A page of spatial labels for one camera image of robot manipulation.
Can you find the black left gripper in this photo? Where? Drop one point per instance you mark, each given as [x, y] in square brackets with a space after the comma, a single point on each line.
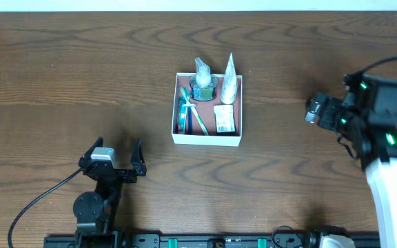
[114, 172]

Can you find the green red toothpaste tube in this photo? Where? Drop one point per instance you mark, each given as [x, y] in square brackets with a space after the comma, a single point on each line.
[182, 115]

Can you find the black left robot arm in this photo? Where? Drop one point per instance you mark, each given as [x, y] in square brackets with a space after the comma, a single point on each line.
[96, 210]

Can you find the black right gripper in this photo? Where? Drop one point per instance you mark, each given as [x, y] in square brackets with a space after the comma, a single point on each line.
[327, 115]

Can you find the green white toothbrush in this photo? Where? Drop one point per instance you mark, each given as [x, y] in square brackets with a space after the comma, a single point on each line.
[186, 94]

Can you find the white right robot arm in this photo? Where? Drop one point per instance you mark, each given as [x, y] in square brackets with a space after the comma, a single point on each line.
[376, 149]

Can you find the blue disposable razor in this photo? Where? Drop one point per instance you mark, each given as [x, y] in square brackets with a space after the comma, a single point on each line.
[189, 122]

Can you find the clear blue soap pump bottle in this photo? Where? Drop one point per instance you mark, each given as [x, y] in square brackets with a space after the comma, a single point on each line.
[203, 83]

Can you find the white box with pink inside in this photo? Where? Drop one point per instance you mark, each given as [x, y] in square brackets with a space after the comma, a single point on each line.
[206, 112]

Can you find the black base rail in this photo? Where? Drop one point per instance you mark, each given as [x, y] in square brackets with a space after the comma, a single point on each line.
[284, 236]

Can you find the green white soap packet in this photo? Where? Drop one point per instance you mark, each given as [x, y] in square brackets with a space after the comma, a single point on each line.
[224, 118]

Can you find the white lotion tube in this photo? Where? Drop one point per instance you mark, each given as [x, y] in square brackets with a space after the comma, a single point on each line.
[230, 83]

